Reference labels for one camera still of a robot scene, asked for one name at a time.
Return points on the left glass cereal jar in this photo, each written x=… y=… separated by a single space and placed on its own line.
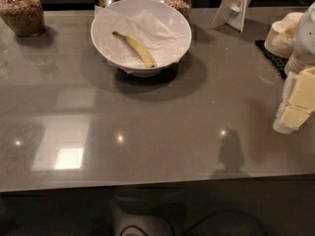
x=23 y=17

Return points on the white bowl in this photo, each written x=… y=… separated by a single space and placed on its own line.
x=108 y=36

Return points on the white paper napkin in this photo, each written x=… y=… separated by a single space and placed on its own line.
x=154 y=33

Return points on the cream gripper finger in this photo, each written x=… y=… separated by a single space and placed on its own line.
x=303 y=94
x=293 y=116

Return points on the black rubber mat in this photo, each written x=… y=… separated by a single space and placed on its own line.
x=278 y=63

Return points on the white folded sign stand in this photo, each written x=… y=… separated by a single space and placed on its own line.
x=232 y=13

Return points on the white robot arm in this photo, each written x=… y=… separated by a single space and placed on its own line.
x=304 y=40

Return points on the yellow green banana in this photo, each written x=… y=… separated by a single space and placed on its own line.
x=139 y=48

